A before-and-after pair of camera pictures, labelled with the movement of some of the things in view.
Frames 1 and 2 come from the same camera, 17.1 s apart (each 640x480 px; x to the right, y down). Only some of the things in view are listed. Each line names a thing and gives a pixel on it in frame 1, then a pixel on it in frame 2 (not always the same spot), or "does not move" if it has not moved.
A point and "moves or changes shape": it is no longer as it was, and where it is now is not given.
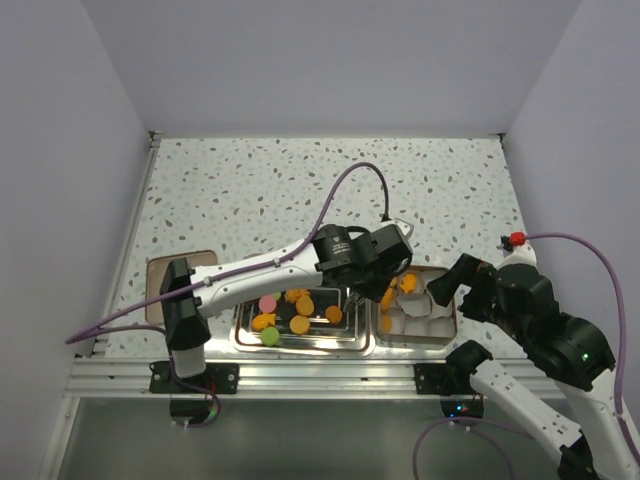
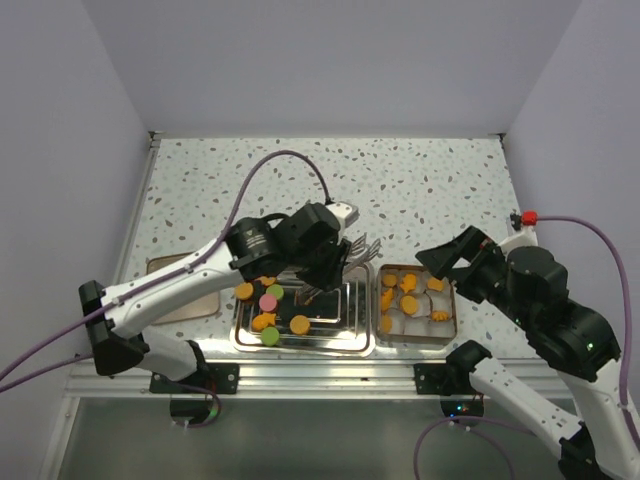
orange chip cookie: (334, 314) to (409, 304)
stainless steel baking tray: (317, 321) does not move
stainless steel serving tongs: (351, 304) moves or changes shape
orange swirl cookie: (293, 295) to (440, 316)
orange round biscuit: (299, 324) does not move
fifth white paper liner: (416, 325) does not move
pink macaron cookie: (267, 303) does not move
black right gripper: (467, 269) to (439, 259)
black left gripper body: (374, 285) to (321, 269)
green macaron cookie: (270, 336) does not move
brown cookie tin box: (409, 312) does not move
